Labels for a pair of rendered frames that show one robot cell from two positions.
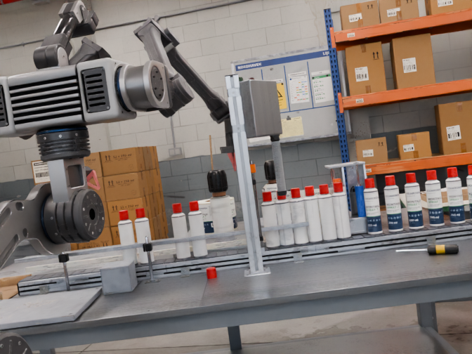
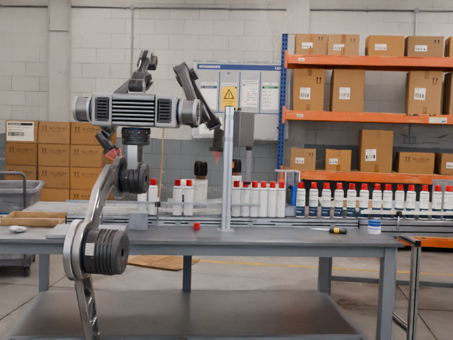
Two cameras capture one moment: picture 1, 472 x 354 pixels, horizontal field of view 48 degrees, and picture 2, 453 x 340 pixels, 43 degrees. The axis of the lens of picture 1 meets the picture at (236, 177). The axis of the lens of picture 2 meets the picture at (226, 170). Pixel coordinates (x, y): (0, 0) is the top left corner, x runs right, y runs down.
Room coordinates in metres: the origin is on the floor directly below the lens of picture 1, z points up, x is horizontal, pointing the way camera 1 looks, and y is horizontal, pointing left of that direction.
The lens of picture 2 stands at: (-1.26, 0.36, 1.38)
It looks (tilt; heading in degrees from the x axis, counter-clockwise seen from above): 4 degrees down; 353
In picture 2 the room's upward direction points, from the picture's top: 2 degrees clockwise
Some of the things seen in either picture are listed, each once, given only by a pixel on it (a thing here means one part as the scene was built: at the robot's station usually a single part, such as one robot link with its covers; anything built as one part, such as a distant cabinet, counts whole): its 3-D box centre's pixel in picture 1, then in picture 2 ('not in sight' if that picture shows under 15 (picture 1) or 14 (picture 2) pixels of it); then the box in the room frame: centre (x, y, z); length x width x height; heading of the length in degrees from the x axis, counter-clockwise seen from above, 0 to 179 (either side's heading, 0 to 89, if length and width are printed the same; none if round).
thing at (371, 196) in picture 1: (372, 206); (300, 200); (1.93, -0.48, 0.98); 0.05 x 0.05 x 0.20
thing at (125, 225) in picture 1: (126, 237); (141, 196); (1.95, 0.43, 0.98); 0.05 x 0.05 x 0.20
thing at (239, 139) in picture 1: (244, 174); (227, 168); (1.80, -0.03, 1.16); 0.04 x 0.04 x 0.67; 88
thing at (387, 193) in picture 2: not in sight; (387, 201); (1.92, -1.00, 0.98); 0.05 x 0.05 x 0.20
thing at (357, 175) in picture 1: (348, 198); (286, 192); (2.02, -0.42, 1.01); 0.14 x 0.13 x 0.26; 88
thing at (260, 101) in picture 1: (254, 109); (238, 128); (1.85, -0.10, 1.38); 0.17 x 0.10 x 0.19; 144
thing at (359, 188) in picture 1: (361, 206); (293, 198); (1.98, -0.45, 0.98); 0.03 x 0.03 x 0.16
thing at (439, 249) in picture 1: (425, 250); (328, 230); (1.73, -0.59, 0.84); 0.20 x 0.03 x 0.03; 66
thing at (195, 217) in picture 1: (197, 228); (188, 197); (1.94, 0.17, 0.98); 0.05 x 0.05 x 0.20
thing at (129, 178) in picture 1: (106, 217); (63, 180); (5.68, 1.43, 0.70); 1.20 x 0.82 x 1.39; 83
